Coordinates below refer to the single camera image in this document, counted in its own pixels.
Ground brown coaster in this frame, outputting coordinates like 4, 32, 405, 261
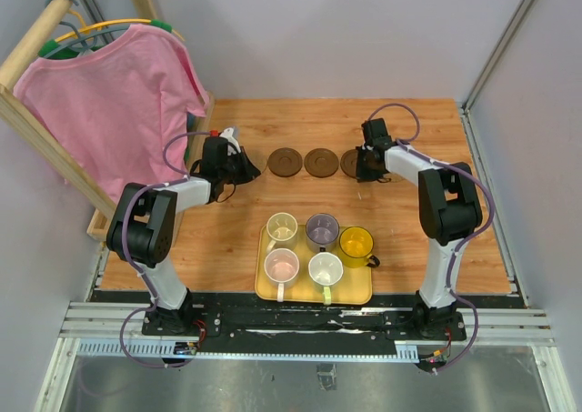
340, 148, 358, 178
304, 148, 339, 178
267, 147, 303, 177

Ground brown coaster bottom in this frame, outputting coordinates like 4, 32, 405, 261
304, 148, 339, 178

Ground brown coaster top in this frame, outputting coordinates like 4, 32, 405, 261
267, 147, 303, 177

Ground yellow transparent mug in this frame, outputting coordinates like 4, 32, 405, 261
338, 226, 380, 268

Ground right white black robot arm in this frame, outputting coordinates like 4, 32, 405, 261
356, 118, 483, 341

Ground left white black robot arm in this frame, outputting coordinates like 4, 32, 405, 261
106, 127, 261, 335

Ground purple mug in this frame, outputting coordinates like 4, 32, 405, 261
306, 213, 340, 253

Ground cream mug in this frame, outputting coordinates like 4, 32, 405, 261
266, 212, 299, 254

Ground pink mug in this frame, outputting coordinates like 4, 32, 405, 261
264, 248, 300, 302

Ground pink t-shirt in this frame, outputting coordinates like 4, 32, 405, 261
13, 25, 208, 202

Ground yellow plastic tray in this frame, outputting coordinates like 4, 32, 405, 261
255, 225, 373, 306

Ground wooden clothes rack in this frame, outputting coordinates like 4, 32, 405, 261
1, 0, 215, 244

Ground grey-green hanger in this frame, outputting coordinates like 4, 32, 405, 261
37, 8, 160, 60

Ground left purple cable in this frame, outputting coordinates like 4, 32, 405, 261
118, 130, 219, 370

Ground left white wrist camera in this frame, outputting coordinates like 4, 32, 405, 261
219, 126, 241, 156

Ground white green-handled mug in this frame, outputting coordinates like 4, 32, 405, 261
308, 252, 344, 306

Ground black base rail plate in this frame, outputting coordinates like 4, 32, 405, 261
88, 288, 469, 357

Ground aluminium frame rails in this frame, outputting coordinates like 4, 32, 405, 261
60, 303, 555, 363

